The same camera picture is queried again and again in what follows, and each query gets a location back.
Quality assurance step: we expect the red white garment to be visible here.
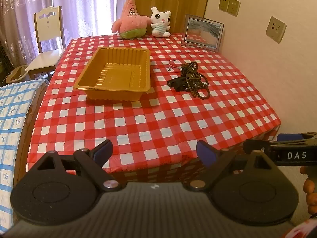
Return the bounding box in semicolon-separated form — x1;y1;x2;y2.
290;216;317;238

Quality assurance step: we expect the small waste basket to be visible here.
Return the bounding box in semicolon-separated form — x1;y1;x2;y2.
5;64;30;83

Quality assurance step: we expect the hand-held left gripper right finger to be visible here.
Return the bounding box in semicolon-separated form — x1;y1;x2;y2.
189;140;276;191

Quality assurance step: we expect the black folding rack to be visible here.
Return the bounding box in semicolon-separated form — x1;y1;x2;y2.
0;38;14;82

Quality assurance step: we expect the purple lace curtain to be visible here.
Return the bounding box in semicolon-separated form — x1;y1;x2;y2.
0;0;130;62

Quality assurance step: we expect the glass sand picture frame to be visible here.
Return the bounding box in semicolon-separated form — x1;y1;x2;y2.
181;14;224;52

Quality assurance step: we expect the gold plastic tray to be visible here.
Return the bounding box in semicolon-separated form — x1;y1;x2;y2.
73;47;151;102

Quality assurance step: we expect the red white checkered tablecloth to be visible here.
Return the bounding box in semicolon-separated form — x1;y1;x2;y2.
26;33;281;180

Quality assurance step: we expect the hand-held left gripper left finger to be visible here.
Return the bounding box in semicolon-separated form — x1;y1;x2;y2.
37;139;122;192

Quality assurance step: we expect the white rabbit plush toy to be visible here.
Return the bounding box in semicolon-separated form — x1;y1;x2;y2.
150;7;172;38

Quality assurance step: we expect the blue patterned white blanket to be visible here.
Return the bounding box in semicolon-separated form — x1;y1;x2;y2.
0;79;50;228

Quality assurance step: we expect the wooden door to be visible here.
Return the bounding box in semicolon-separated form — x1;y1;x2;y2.
130;0;212;34

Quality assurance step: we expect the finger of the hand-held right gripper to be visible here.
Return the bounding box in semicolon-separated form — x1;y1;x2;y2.
277;132;317;143
243;139;276;154

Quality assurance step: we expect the white wooden chair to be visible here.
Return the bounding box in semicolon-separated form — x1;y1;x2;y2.
25;6;67;80

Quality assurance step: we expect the person's right hand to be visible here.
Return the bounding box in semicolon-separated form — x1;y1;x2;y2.
300;166;317;214

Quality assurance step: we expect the long dark bead necklace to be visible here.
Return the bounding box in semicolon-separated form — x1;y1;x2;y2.
180;69;211;100

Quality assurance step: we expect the pink starfish plush toy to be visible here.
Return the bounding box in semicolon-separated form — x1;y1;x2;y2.
111;0;151;39

